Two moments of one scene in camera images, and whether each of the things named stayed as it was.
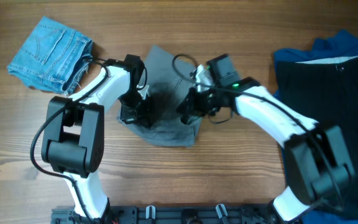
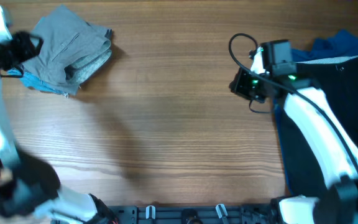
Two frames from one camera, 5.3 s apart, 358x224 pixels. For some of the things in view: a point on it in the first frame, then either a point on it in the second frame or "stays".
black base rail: [172, 214] stays
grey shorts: [166, 76] → [72, 48]
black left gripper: [143, 117] → [27, 45]
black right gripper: [194, 106] → [236, 86]
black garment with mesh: [341, 93] stays
